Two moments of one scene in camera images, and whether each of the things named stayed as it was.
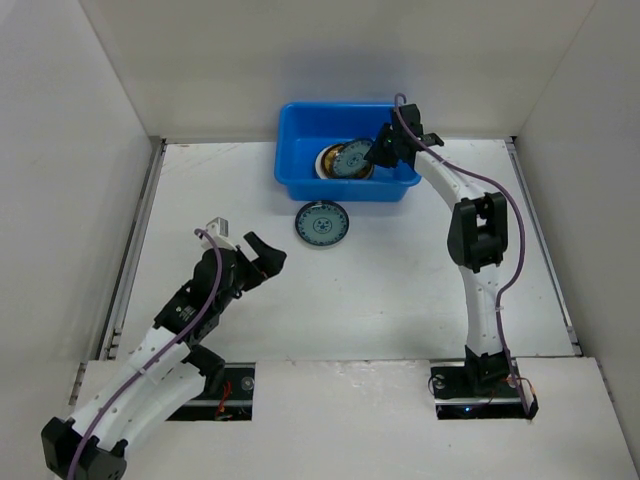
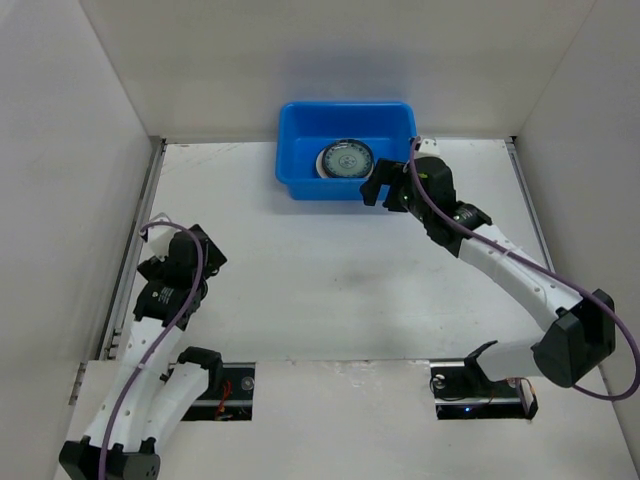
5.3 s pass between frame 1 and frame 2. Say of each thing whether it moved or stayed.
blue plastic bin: stayed
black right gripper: moved
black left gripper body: moved
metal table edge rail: stayed
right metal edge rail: stayed
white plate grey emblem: stayed
